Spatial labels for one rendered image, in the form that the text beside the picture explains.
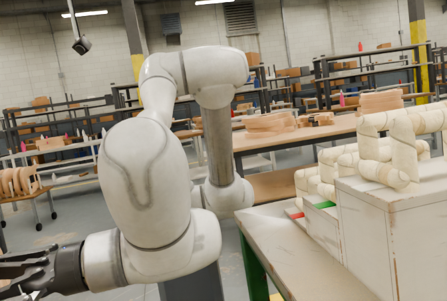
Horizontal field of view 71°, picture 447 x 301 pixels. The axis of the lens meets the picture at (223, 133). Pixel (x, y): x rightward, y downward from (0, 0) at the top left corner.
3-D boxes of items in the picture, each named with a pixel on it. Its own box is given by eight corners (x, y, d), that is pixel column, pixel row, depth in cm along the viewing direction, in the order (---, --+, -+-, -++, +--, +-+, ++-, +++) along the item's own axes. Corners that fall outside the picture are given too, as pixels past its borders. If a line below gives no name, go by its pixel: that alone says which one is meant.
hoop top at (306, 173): (298, 183, 85) (296, 172, 84) (293, 180, 88) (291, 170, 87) (364, 169, 88) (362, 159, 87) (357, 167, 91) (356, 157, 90)
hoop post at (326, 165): (326, 200, 69) (322, 158, 68) (320, 196, 72) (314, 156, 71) (340, 197, 69) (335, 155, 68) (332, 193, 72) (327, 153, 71)
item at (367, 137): (369, 181, 52) (363, 126, 51) (357, 177, 55) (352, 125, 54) (386, 177, 53) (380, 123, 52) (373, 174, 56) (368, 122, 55)
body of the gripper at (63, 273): (89, 303, 46) (20, 321, 44) (98, 267, 54) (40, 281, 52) (76, 260, 44) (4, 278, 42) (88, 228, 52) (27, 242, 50)
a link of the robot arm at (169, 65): (132, 74, 82) (183, 66, 83) (135, 45, 96) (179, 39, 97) (144, 113, 91) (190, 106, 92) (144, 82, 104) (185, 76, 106)
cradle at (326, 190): (342, 211, 60) (340, 195, 60) (314, 195, 72) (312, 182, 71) (358, 207, 61) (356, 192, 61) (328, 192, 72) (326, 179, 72)
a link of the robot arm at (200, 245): (132, 242, 57) (114, 197, 49) (214, 223, 60) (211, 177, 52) (134, 303, 49) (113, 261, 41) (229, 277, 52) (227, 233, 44)
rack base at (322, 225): (344, 268, 58) (339, 220, 57) (305, 233, 74) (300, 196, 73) (466, 234, 63) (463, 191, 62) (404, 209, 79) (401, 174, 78)
